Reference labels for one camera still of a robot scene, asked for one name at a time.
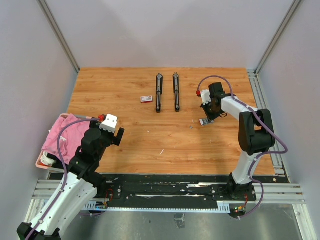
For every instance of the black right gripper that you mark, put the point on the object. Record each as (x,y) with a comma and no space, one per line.
(210,117)

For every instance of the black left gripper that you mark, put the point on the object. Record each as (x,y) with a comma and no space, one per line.
(96,124)

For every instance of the small white staple tray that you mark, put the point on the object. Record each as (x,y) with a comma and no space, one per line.
(205,121)

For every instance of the black stapler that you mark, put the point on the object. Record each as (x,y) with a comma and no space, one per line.
(159,91)
(176,90)

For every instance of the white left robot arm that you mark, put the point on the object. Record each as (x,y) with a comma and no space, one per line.
(80,183)

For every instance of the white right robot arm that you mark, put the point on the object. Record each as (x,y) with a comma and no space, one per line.
(254,132)

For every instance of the pink cloth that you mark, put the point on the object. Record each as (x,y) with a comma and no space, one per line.
(70,139)

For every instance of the red white staple box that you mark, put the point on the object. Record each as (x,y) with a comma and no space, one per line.
(146,99)

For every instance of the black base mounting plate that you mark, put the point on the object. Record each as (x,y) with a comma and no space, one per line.
(171,191)

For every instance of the pink plastic basket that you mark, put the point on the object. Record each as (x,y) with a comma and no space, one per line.
(47,160)

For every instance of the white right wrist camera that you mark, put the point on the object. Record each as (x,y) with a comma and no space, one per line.
(205,97)

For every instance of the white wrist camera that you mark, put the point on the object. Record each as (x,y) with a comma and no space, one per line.
(108,122)
(205,97)

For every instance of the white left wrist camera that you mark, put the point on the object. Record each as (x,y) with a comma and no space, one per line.
(108,122)

